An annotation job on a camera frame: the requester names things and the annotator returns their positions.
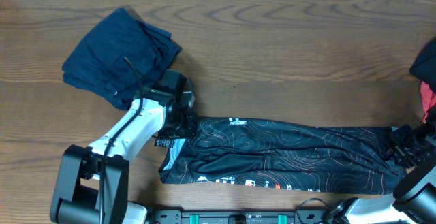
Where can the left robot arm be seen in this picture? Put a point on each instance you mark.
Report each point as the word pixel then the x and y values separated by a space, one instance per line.
pixel 92 183

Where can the black aluminium mounting rail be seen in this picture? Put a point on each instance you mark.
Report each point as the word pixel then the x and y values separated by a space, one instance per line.
pixel 240 217

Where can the black fabric at right edge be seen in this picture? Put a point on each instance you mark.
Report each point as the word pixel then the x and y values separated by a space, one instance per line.
pixel 424 66

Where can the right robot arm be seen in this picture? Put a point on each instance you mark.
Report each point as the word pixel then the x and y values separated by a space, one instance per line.
pixel 413 199

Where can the red cloth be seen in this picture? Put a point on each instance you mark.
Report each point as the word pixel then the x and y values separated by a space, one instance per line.
pixel 427 99

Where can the black orange patterned sports jersey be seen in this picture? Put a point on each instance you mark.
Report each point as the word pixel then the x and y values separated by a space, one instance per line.
pixel 274 154

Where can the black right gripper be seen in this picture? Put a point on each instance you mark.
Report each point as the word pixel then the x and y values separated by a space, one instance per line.
pixel 396 142

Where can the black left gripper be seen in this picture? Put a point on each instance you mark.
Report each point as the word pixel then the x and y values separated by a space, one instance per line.
pixel 190 130

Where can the folded dark blue garment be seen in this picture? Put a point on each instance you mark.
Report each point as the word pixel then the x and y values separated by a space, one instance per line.
pixel 119 55

